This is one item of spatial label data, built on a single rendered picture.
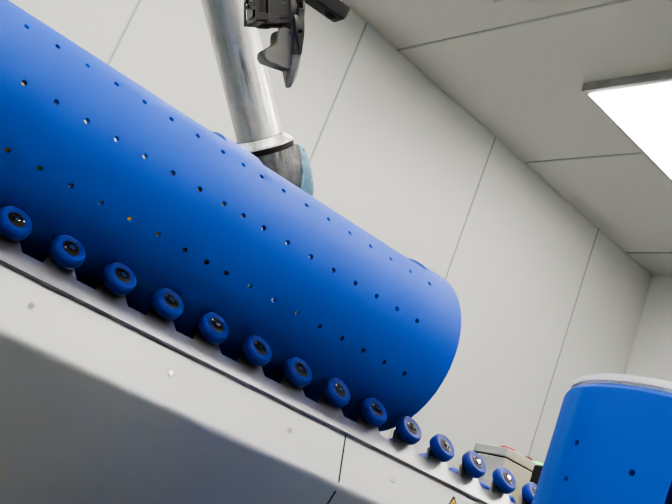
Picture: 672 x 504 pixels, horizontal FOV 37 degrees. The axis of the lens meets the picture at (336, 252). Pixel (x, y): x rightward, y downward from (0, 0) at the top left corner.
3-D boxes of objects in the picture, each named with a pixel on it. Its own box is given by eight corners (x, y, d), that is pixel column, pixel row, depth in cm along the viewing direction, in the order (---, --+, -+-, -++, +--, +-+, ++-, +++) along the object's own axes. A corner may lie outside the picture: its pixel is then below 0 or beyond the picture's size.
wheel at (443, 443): (424, 445, 157) (433, 439, 156) (433, 433, 161) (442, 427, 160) (442, 468, 156) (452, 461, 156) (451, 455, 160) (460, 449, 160)
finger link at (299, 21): (284, 57, 162) (284, 3, 162) (295, 57, 163) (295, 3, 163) (294, 53, 158) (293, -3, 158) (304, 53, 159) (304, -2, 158)
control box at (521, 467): (461, 485, 219) (475, 440, 222) (520, 515, 229) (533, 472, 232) (493, 492, 211) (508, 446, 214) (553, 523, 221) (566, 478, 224)
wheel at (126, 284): (110, 299, 126) (119, 290, 125) (94, 269, 127) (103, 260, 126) (135, 295, 130) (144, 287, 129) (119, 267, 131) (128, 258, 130)
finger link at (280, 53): (260, 86, 161) (260, 27, 161) (295, 87, 163) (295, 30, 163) (266, 84, 158) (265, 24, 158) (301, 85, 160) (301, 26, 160)
